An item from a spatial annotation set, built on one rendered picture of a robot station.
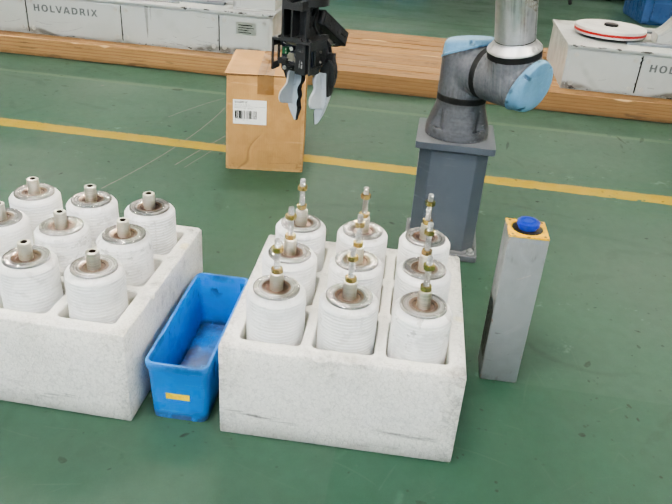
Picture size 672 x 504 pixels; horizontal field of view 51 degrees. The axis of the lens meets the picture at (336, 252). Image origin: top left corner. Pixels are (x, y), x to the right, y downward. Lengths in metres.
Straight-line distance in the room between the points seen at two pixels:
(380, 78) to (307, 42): 1.96
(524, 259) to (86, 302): 0.74
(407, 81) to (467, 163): 1.44
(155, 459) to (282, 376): 0.25
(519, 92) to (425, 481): 0.81
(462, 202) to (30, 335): 1.01
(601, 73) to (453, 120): 1.60
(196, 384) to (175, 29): 2.35
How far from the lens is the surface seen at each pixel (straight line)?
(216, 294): 1.45
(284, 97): 1.23
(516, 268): 1.28
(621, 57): 3.22
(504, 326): 1.34
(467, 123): 1.68
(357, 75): 3.11
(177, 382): 1.22
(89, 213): 1.42
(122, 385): 1.23
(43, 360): 1.27
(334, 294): 1.12
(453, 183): 1.72
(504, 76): 1.57
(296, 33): 1.17
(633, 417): 1.44
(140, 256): 1.29
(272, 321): 1.12
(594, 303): 1.74
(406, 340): 1.11
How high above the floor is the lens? 0.85
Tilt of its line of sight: 29 degrees down
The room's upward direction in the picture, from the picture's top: 4 degrees clockwise
